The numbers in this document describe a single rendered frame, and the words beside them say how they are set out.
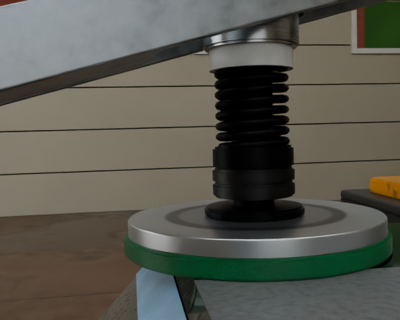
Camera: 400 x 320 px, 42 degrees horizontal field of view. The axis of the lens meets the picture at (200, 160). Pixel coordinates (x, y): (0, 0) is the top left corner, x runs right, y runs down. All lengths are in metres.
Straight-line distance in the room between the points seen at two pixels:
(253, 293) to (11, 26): 0.22
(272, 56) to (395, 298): 0.20
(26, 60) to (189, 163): 6.09
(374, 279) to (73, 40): 0.25
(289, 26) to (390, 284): 0.20
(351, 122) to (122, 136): 2.93
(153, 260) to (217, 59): 0.17
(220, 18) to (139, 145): 5.99
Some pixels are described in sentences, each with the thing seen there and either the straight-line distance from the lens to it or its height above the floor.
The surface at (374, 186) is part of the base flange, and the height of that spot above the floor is 0.76.
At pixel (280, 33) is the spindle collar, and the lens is 0.42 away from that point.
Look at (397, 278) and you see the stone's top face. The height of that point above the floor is 0.82.
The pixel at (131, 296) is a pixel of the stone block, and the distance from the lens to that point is 0.47.
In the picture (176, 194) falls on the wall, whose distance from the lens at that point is 6.43.
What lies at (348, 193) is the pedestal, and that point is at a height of 0.73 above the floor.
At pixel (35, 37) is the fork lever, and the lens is 0.35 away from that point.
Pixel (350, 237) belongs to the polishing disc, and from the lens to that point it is 0.37.
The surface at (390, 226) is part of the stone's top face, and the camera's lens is 0.55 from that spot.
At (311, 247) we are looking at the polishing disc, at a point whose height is 0.84.
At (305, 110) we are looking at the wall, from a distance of 6.79.
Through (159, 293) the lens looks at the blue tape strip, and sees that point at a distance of 0.39.
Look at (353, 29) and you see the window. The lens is 7.13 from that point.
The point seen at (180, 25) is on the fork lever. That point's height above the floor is 0.99.
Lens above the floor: 0.92
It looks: 3 degrees down
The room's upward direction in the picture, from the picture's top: 2 degrees counter-clockwise
